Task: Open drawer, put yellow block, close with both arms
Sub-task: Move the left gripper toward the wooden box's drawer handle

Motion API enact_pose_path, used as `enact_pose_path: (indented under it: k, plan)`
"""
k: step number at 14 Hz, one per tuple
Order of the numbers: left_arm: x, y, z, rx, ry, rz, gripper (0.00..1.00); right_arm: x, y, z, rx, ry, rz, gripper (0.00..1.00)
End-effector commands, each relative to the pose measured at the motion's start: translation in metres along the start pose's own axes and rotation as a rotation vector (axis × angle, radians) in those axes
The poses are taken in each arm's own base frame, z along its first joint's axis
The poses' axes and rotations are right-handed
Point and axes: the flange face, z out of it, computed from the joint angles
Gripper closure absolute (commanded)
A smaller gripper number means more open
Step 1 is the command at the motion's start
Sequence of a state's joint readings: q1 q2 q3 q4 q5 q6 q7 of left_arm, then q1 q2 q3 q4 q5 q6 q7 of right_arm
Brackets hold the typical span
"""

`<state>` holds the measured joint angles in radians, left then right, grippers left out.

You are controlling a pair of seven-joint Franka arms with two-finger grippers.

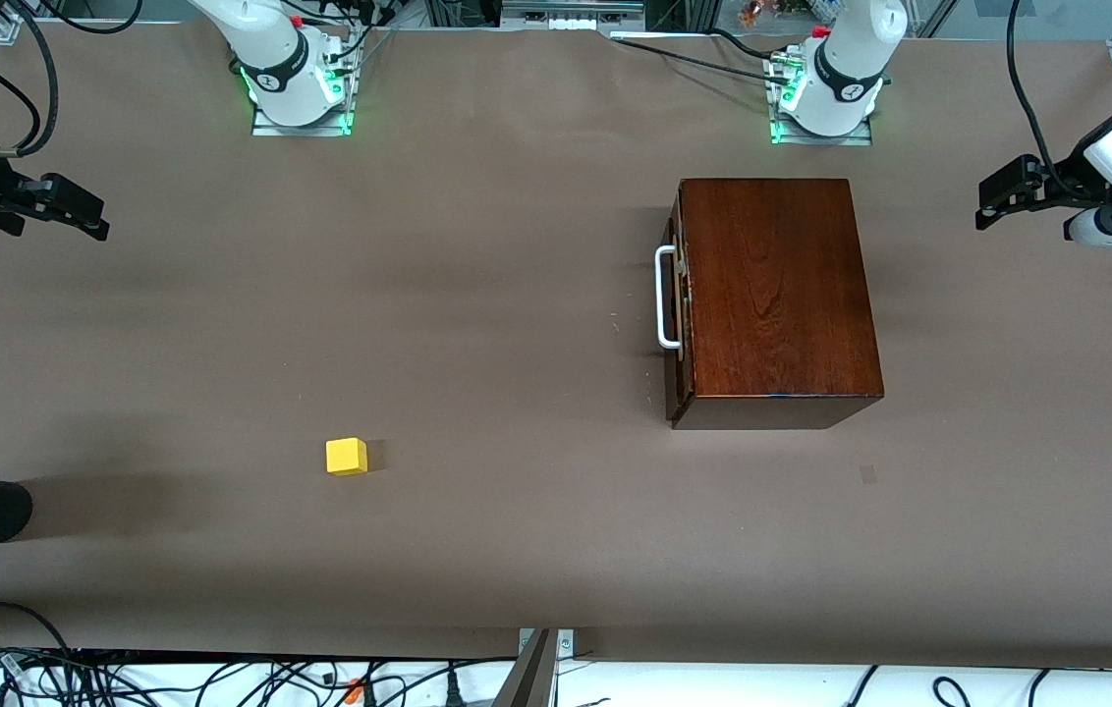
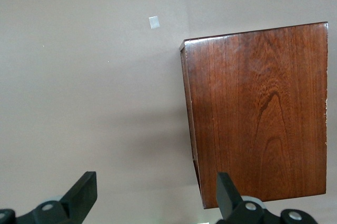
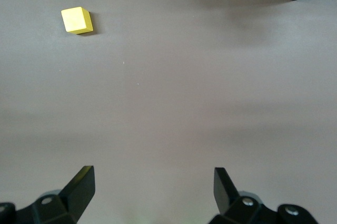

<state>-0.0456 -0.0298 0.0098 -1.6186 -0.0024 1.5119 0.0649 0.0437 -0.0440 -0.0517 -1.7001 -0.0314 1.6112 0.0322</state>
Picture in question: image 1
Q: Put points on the yellow cube block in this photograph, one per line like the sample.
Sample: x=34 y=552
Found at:
x=347 y=457

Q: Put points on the dark brown wooden cabinet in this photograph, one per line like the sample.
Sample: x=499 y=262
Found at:
x=772 y=295

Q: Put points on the small orange object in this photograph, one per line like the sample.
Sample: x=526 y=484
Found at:
x=752 y=12

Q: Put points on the wooden drawer brown front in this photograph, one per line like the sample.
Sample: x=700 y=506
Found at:
x=677 y=393

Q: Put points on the silver metal bracket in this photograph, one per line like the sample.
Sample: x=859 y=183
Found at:
x=566 y=643

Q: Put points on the grey power strip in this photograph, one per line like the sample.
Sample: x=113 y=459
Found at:
x=566 y=22

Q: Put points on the brown table cover sheet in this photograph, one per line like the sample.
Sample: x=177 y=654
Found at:
x=517 y=550

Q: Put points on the dark metal beam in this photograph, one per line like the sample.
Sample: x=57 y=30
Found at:
x=531 y=678

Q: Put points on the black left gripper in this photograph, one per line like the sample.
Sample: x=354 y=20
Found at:
x=1067 y=184

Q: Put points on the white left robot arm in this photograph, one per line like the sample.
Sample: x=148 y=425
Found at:
x=846 y=59

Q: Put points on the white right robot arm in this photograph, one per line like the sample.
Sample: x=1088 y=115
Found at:
x=276 y=59

